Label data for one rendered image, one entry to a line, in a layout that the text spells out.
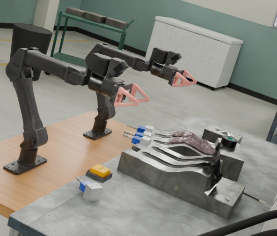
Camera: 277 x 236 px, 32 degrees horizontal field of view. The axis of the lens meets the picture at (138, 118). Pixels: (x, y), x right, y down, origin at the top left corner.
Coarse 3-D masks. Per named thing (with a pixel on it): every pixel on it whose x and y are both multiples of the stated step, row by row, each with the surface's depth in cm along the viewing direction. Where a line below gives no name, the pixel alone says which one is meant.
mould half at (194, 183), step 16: (128, 160) 199; (144, 160) 197; (176, 160) 208; (144, 176) 197; (160, 176) 194; (176, 176) 191; (192, 176) 188; (208, 176) 187; (176, 192) 192; (192, 192) 190; (208, 192) 190; (224, 192) 195; (240, 192) 199; (208, 208) 188; (224, 208) 185
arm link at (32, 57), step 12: (24, 48) 172; (36, 48) 177; (12, 60) 173; (24, 60) 172; (36, 60) 171; (48, 60) 169; (60, 60) 171; (12, 72) 173; (48, 72) 170; (60, 72) 167; (72, 72) 165; (84, 72) 166; (72, 84) 166
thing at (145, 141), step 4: (128, 136) 218; (136, 136) 217; (144, 136) 216; (132, 140) 215; (136, 140) 215; (140, 140) 213; (144, 140) 213; (148, 140) 213; (144, 144) 213; (148, 144) 215
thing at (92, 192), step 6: (78, 180) 177; (84, 186) 171; (90, 186) 169; (96, 186) 170; (84, 192) 170; (90, 192) 168; (96, 192) 169; (84, 198) 170; (90, 198) 169; (96, 198) 171
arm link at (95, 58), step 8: (96, 56) 162; (104, 56) 164; (88, 64) 164; (96, 64) 162; (104, 64) 161; (88, 72) 165; (96, 72) 162; (104, 72) 162; (72, 80) 165; (80, 80) 164; (88, 80) 167
